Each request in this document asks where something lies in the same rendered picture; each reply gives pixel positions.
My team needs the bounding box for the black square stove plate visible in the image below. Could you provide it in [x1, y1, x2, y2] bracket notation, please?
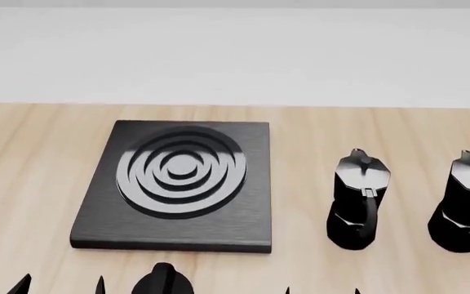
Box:
[70, 119, 273, 255]

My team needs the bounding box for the black moka pot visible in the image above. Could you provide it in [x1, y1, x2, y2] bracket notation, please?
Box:
[427, 149, 470, 254]
[326, 148, 392, 252]

